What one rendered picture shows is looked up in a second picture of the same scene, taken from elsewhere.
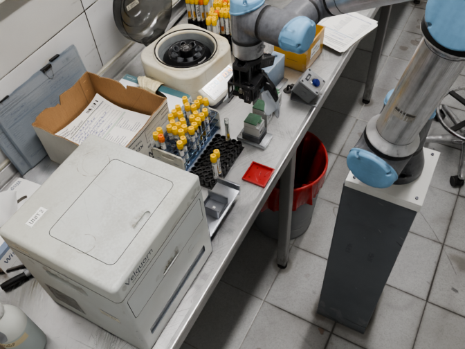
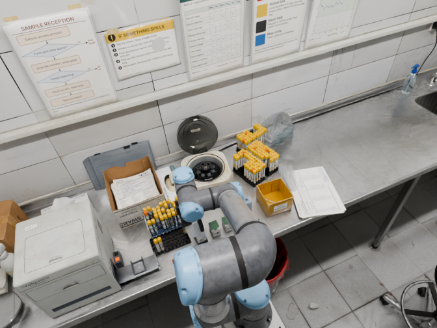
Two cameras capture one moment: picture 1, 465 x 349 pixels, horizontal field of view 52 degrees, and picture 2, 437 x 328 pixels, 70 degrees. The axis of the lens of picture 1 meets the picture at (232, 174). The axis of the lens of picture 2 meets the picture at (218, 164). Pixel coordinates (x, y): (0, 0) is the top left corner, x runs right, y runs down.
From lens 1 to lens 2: 79 cm
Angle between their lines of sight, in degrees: 26
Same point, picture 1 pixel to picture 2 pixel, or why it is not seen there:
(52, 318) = not seen: hidden behind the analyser
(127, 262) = (30, 276)
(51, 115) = (117, 170)
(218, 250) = (125, 291)
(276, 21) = (181, 197)
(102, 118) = (142, 183)
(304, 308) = not seen: outside the picture
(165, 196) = (75, 254)
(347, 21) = (325, 198)
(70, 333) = not seen: hidden behind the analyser
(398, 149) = (201, 315)
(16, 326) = (8, 267)
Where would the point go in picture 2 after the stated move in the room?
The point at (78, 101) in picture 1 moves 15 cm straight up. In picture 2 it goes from (137, 168) to (130, 147)
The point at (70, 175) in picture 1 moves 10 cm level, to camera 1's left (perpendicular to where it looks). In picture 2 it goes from (60, 215) to (45, 204)
